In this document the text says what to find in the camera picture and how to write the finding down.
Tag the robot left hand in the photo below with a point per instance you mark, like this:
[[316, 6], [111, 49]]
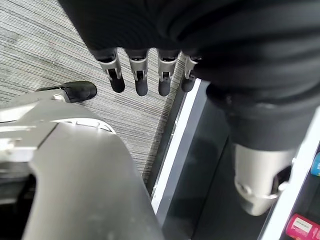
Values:
[[190, 27]]

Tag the dark robot foot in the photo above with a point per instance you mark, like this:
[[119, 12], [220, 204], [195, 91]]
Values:
[[78, 90]]

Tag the dark shelf unit white edges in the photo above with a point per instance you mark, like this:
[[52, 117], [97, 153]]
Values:
[[200, 162]]

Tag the teal product package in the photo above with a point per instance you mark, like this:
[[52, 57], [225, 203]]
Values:
[[316, 165]]

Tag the silver robot leg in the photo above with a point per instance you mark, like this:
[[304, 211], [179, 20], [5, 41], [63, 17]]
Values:
[[75, 175]]

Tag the pink bottle white label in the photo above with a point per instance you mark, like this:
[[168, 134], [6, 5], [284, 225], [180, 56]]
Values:
[[301, 227]]

